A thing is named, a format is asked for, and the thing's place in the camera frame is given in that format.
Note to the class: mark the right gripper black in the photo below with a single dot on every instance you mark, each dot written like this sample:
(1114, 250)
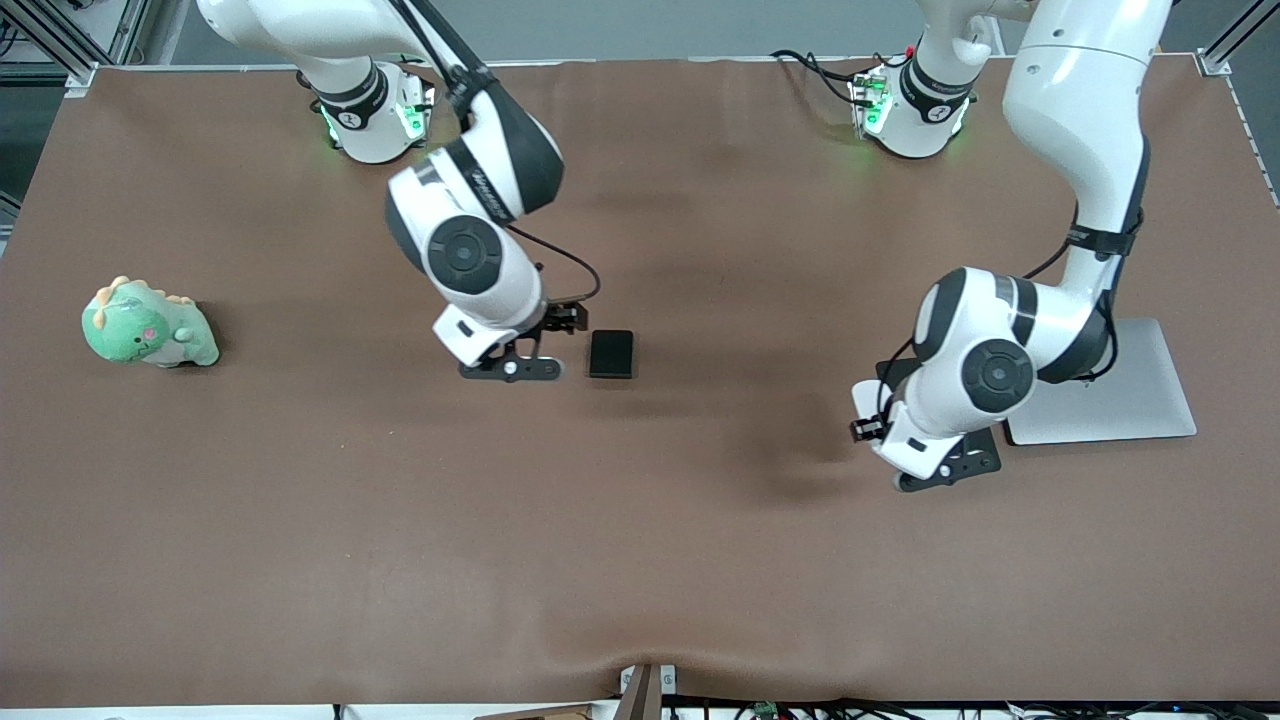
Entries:
(556, 322)

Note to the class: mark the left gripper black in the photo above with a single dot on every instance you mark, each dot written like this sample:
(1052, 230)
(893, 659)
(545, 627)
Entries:
(884, 405)

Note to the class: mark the black phone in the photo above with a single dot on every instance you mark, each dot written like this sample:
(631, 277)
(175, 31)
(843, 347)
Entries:
(611, 352)

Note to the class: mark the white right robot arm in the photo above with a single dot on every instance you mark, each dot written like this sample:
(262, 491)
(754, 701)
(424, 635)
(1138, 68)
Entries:
(470, 255)

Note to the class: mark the black mouse pad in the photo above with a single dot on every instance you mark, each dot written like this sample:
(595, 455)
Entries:
(893, 372)

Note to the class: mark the brown table cover mat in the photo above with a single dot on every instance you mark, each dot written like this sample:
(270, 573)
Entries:
(640, 550)

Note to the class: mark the silver closed laptop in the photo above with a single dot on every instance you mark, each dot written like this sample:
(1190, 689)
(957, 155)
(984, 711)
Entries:
(1140, 400)

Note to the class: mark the green dinosaur plush toy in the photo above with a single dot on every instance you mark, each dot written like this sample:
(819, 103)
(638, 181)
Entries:
(135, 330)

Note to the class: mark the metal corner bracket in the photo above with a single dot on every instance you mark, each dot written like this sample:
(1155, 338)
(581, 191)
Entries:
(626, 680)
(668, 680)

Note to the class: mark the aluminium frame profile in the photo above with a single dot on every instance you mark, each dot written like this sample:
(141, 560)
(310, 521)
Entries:
(40, 30)
(1240, 30)

